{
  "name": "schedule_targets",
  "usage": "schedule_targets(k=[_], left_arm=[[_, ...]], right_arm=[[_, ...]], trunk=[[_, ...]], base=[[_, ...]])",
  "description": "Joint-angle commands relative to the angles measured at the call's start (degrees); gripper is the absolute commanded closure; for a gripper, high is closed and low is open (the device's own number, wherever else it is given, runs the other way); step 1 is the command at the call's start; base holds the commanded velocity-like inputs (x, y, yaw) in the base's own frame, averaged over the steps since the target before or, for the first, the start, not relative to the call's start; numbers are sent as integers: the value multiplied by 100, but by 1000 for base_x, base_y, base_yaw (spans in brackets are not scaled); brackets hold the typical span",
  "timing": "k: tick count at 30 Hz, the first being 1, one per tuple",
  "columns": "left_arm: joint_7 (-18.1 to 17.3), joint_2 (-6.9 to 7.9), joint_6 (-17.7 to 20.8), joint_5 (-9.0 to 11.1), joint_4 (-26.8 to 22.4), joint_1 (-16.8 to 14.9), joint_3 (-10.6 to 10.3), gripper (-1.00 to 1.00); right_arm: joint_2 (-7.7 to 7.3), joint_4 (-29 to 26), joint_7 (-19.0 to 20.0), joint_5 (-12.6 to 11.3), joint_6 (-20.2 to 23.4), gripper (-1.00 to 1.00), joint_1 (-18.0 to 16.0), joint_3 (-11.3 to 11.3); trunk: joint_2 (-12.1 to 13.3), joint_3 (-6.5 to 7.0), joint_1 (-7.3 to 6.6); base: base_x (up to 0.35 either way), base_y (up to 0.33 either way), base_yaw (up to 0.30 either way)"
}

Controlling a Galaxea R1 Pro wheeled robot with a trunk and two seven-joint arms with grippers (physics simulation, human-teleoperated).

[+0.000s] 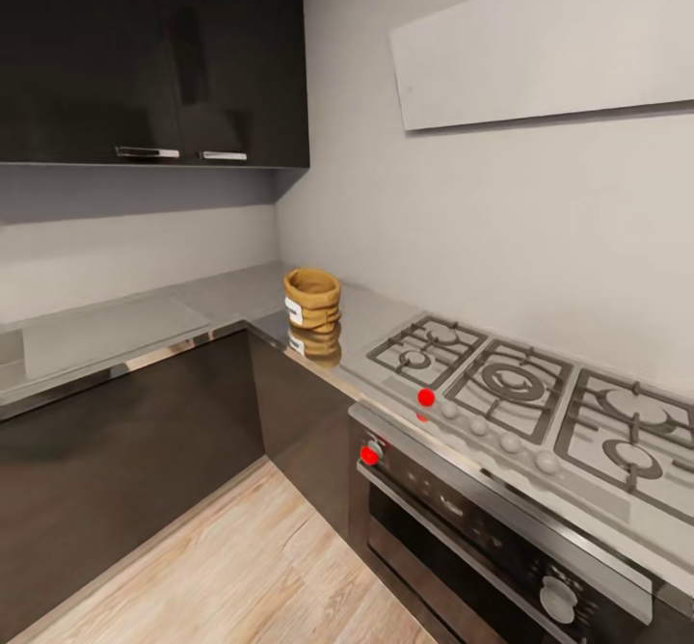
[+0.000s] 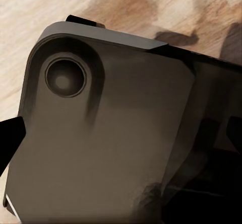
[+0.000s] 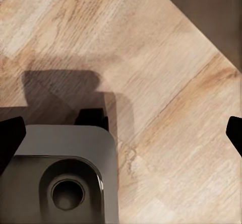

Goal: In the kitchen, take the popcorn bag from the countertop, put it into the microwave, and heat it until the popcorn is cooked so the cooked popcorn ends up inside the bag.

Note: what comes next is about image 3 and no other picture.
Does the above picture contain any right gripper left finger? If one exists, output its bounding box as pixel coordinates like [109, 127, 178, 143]
[0, 116, 26, 176]

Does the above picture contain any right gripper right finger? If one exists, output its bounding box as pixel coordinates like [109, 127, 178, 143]
[226, 116, 242, 157]

